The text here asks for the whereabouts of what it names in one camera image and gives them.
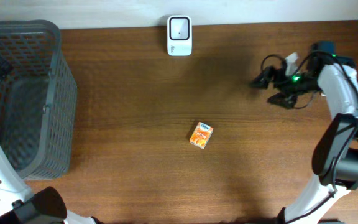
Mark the orange Kleenex tissue pack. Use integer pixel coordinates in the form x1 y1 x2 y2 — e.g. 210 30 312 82
189 122 214 149

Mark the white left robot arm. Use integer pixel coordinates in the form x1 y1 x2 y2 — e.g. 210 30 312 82
0 146 101 224

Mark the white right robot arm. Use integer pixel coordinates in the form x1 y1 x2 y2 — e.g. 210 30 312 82
250 41 358 223

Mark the white barcode scanner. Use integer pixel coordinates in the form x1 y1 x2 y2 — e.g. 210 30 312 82
167 15 193 57

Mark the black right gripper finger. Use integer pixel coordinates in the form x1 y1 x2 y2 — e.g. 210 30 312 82
267 93 298 109
249 67 275 89

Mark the grey plastic basket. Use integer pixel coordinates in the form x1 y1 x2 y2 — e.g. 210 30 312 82
0 20 77 180

